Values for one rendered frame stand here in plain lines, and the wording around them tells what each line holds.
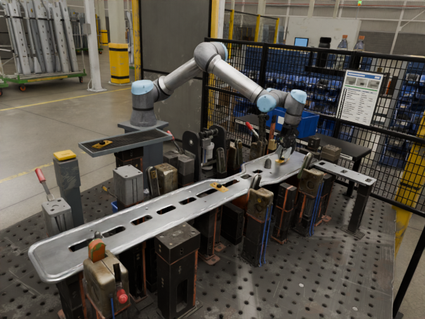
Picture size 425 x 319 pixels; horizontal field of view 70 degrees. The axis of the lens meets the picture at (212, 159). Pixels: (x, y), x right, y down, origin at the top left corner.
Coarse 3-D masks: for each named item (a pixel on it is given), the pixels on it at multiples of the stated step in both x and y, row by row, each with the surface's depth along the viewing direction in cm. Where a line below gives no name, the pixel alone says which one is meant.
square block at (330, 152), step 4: (328, 144) 170; (324, 148) 165; (328, 148) 164; (332, 148) 164; (336, 148) 165; (340, 148) 165; (324, 152) 165; (328, 152) 163; (332, 152) 162; (336, 152) 162; (340, 152) 166; (324, 156) 166; (328, 156) 164; (332, 156) 162; (336, 156) 164; (320, 160) 168; (324, 160) 166; (328, 160) 165; (332, 160) 163; (336, 160) 166; (320, 164) 169; (336, 164) 168
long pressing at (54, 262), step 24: (264, 168) 149; (288, 168) 150; (168, 192) 121; (192, 192) 123; (216, 192) 124; (240, 192) 126; (120, 216) 105; (168, 216) 106; (192, 216) 108; (48, 240) 91; (72, 240) 92; (120, 240) 93; (144, 240) 95; (48, 264) 82; (72, 264) 83
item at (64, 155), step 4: (60, 152) 113; (64, 152) 113; (68, 152) 113; (72, 152) 113; (56, 156) 109; (60, 156) 109; (64, 156) 109; (68, 156) 110; (72, 156) 111; (60, 160) 108
